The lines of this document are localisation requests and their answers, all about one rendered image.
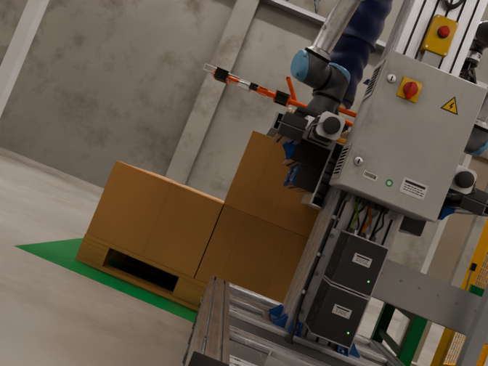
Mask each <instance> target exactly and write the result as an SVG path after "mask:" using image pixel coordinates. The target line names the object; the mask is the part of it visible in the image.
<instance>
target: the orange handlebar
mask: <svg viewBox="0 0 488 366"><path fill-rule="evenodd" d="M228 79H230V80H232V81H235V82H237V83H238V81H239V79H237V78H233V77H231V76H229V78H228ZM251 90H252V89H251ZM253 91H255V90H253ZM255 92H258V93H259V94H261V95H263V96H265V97H266V96H268V97H271V98H273V97H274V95H275V93H274V92H271V91H268V89H265V88H264V87H261V86H260V87H258V89H257V90H256V91H255ZM289 105H292V106H295V107H298V106H299V105H300V106H302V107H306V106H307V105H305V104H303V103H300V102H297V101H295V100H293V99H290V100H289ZM339 112H340V113H343V114H346V115H349V116H351V117H354V118H356V115H357V113H355V112H352V111H350V110H347V109H344V108H342V107H339ZM344 120H345V119H344ZM345 124H346V125H348V126H349V127H352V125H353V123H352V122H351V121H348V120H345Z"/></svg>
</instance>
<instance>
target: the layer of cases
mask: <svg viewBox="0 0 488 366"><path fill-rule="evenodd" d="M86 233H87V234H89V235H92V236H95V237H97V238H99V239H101V240H104V241H106V242H109V243H111V244H113V245H117V246H118V247H120V248H123V249H126V250H128V251H131V252H132V253H135V254H137V255H140V256H142V257H145V258H146V259H149V260H151V261H154V262H157V263H159V264H162V265H163V266H165V267H168V268H171V269H173V270H176V271H178V272H181V273H182V274H185V275H188V276H190V277H193V278H194V277H195V279H196V280H199V281H202V282H204V283H207V284H208V281H209V279H210V277H211V275H213V276H214V277H218V278H220V279H222V280H225V281H227V282H230V283H232V284H235V285H238V286H240V287H242V288H245V289H247V290H250V291H253V292H254V293H257V294H260V295H262V296H265V297H267V298H270V299H272V300H275V301H278V302H280V303H282V304H283V301H284V300H285V297H286V294H287V292H288V289H289V287H290V284H291V282H292V279H293V276H294V274H295V272H296V269H297V267H298V264H299V262H300V260H301V257H302V254H303V252H304V249H305V247H306V244H307V242H308V239H309V238H307V237H304V236H302V235H299V234H297V233H295V232H291V231H290V230H287V229H284V228H282V227H279V226H277V225H275V224H272V223H270V222H267V221H264V220H263V219H260V218H257V217H255V216H252V215H250V214H248V213H245V212H243V211H240V210H237V209H236V208H233V207H231V206H228V205H225V204H224V201H223V200H220V199H218V198H215V197H213V196H210V195H208V194H205V193H204V192H201V191H198V190H195V189H193V188H191V187H188V186H186V185H184V184H181V183H178V182H175V181H174V180H171V179H168V178H166V177H164V176H161V175H159V174H155V173H153V172H150V171H146V170H144V169H141V168H137V167H135V166H131V165H129V164H126V163H122V162H120V161H116V162H115V164H114V166H113V170H112V171H111V173H110V176H109V179H108V181H107V184H106V185H105V188H104V191H103V193H102V196H101V198H100V200H99V203H98V205H97V208H96V211H95V212H94V215H93V217H92V220H91V223H90V225H89V228H88V229H87V232H86Z"/></svg>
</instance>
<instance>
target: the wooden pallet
mask: <svg viewBox="0 0 488 366"><path fill-rule="evenodd" d="M132 257H133V258H135V259H133V258H132ZM110 258H112V259H115V260H117V261H120V262H123V263H125V264H128V265H129V266H131V267H134V268H137V269H139V270H142V271H143V272H146V273H148V274H151V275H153V276H156V277H159V278H160V279H162V280H165V281H167V282H170V283H173V284H175V285H176V286H175V288H174V291H173V292H172V291H169V290H166V289H165V288H162V287H160V286H158V285H155V284H153V283H151V282H148V281H146V280H143V279H141V278H139V277H136V276H133V275H132V274H129V273H127V272H124V271H122V270H119V269H117V268H115V267H112V266H110V265H108V263H109V261H110ZM136 259H138V260H139V261H137V260H136ZM75 260H78V261H80V262H83V263H85V264H88V265H89V266H92V267H94V268H97V269H99V270H102V271H103V272H107V273H108V274H111V275H113V276H116V277H118V278H121V279H122V280H125V281H127V282H130V283H132V284H135V285H137V286H139V287H141V288H144V289H146V290H149V291H151V292H153V293H156V294H158V295H160V296H163V297H165V298H168V299H170V300H172V301H175V302H177V303H179V304H182V305H184V306H187V307H189V308H191V309H194V310H196V311H197V310H198V309H199V305H200V300H201V297H203V294H204V292H205V289H206V286H207V283H204V282H202V281H199V280H196V279H195V277H194V278H193V277H190V276H188V275H185V274H182V273H181V272H178V271H176V270H173V269H171V268H168V267H165V266H163V265H162V264H159V263H157V262H154V261H151V260H149V259H146V258H145V257H142V256H140V255H137V254H135V253H132V252H131V251H128V250H126V249H123V248H120V247H118V246H117V245H113V244H111V243H109V242H106V241H104V240H101V239H99V238H97V237H95V236H92V235H89V234H87V233H85V235H84V238H83V240H82V243H81V246H80V248H79V249H78V253H77V256H76V257H75ZM141 261H143V262H144V263H142V262H141ZM145 263H147V264H150V265H152V266H153V267H152V266H150V265H147V264H145ZM155 267H157V268H158V269H156V268H155ZM159 269H162V270H164V271H166V272H164V271H162V270H159ZM167 272H169V273H171V274H169V273H167ZM172 274H173V275H176V276H178V277H176V276H173V275H172Z"/></svg>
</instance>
